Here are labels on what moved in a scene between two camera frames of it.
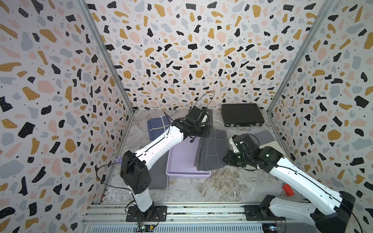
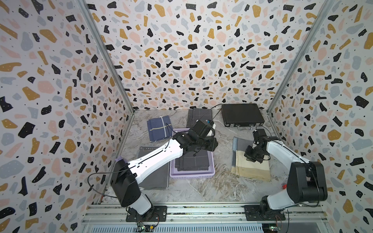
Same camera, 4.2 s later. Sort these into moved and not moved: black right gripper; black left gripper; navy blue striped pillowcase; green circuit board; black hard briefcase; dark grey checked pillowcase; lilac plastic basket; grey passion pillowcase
Moved: lilac plastic basket; black right gripper; dark grey checked pillowcase; black left gripper
Not moved: grey passion pillowcase; black hard briefcase; navy blue striped pillowcase; green circuit board
